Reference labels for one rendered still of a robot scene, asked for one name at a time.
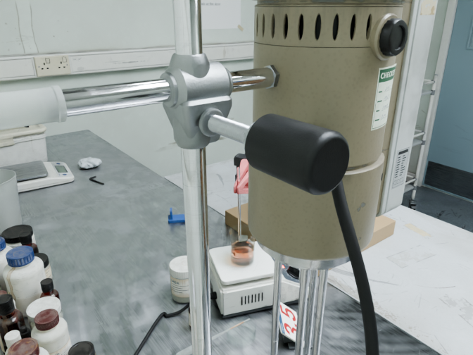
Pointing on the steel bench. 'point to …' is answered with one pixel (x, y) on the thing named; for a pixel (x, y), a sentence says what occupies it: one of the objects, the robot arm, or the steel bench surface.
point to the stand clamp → (200, 117)
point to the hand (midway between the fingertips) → (238, 189)
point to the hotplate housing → (249, 294)
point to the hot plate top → (266, 268)
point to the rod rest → (175, 218)
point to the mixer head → (338, 114)
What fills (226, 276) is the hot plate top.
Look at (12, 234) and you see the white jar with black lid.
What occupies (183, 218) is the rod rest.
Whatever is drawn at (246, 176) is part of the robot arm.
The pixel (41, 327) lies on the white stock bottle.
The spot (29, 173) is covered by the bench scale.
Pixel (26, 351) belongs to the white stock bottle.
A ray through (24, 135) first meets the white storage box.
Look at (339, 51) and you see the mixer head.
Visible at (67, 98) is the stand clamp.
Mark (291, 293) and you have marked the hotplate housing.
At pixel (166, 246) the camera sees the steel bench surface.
